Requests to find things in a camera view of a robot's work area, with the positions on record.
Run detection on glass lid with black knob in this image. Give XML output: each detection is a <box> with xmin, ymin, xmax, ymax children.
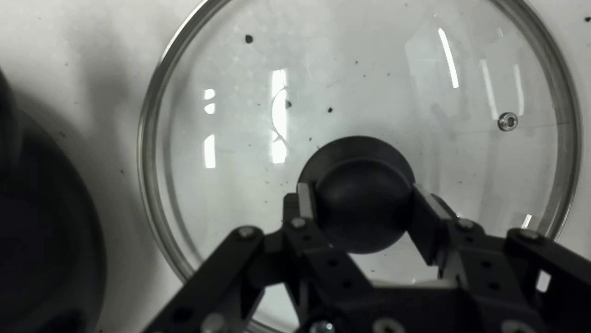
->
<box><xmin>136</xmin><ymin>0</ymin><xmax>583</xmax><ymax>333</ymax></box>

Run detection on black cooking pot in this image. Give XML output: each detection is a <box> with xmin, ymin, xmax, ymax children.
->
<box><xmin>0</xmin><ymin>71</ymin><xmax>108</xmax><ymax>333</ymax></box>

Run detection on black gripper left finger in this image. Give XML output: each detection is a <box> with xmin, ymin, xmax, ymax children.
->
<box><xmin>141</xmin><ymin>182</ymin><xmax>374</xmax><ymax>333</ymax></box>

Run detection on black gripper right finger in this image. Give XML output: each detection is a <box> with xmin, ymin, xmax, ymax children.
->
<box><xmin>374</xmin><ymin>184</ymin><xmax>591</xmax><ymax>333</ymax></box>

